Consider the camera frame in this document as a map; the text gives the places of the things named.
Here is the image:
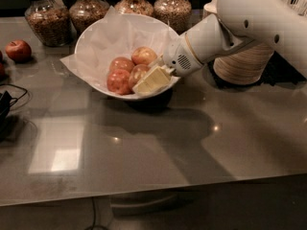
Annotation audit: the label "back left red apple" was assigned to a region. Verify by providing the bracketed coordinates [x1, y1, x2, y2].
[109, 57, 134, 73]

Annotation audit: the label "black device with cable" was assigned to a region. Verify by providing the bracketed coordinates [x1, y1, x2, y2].
[0, 83, 30, 134]

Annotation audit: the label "red apple at left edge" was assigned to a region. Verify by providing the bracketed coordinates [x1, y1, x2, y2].
[0, 51, 6, 80]

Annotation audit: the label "yellow-red apple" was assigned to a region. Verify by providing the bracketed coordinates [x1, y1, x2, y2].
[131, 46, 157, 65]
[129, 64, 150, 88]

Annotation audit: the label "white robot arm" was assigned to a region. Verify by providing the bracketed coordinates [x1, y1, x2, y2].
[133, 0, 307, 97]

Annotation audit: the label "rear stack paper bowls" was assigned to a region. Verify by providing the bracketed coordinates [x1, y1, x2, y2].
[202, 0, 218, 18]

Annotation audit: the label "red apple on table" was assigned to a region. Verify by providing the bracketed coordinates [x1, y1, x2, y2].
[5, 40, 32, 62]

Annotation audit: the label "front left red apple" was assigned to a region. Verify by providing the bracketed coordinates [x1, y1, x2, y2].
[106, 69, 131, 95]

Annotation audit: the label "far left glass cereal jar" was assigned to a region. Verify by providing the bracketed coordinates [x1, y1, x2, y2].
[25, 0, 71, 47]

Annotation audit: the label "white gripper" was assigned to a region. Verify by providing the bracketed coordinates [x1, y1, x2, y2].
[132, 34, 203, 96]

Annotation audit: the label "black mat under stacks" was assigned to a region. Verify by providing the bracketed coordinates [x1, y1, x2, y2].
[208, 53, 307, 89]

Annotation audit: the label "glass cereal jar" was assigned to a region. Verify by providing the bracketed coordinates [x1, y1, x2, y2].
[25, 0, 71, 47]
[153, 0, 192, 34]
[115, 0, 154, 16]
[69, 0, 109, 35]

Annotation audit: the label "white paper liner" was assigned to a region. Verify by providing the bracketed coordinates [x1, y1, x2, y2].
[59, 6, 178, 97]

